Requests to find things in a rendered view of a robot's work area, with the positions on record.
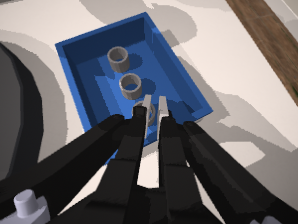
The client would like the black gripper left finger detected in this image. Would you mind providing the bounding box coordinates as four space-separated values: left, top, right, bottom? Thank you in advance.
0 94 151 224

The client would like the blue crate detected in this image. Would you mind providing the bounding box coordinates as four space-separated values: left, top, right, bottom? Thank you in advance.
55 12 213 148

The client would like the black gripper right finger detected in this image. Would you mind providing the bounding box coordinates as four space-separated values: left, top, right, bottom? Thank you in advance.
157 96 298 224

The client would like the grey round table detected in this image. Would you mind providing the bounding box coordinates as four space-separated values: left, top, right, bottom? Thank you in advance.
0 42 44 180

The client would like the grey metal bushing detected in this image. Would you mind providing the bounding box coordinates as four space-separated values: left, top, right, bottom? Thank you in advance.
133 100 156 127
119 73 142 100
107 47 130 73

